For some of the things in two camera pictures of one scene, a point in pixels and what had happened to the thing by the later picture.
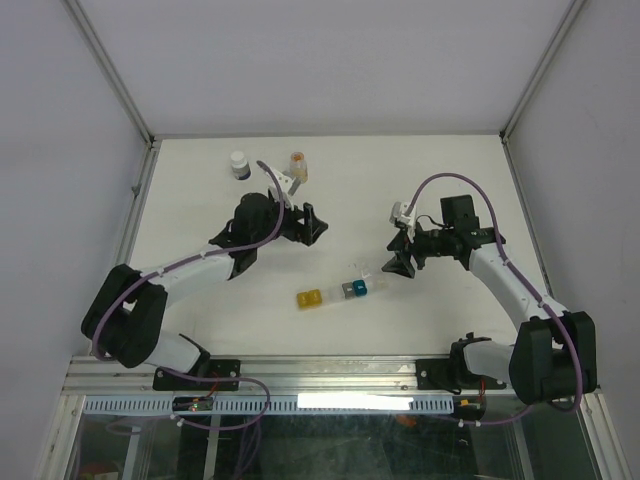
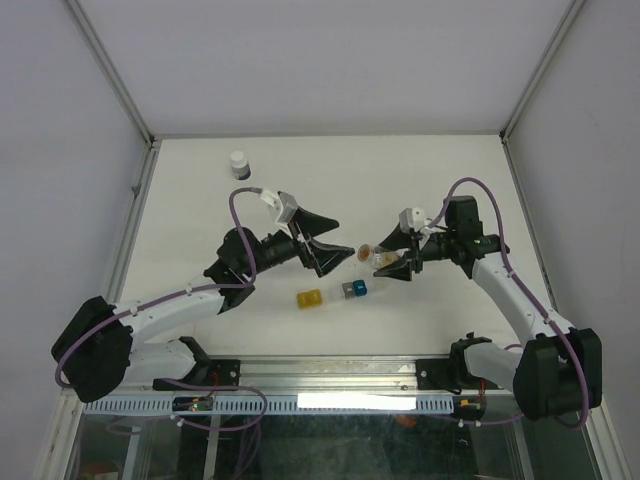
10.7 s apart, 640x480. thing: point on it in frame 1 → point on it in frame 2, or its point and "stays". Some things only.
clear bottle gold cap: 298,166 → 380,256
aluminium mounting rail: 134,376 stays
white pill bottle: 240,165 stays
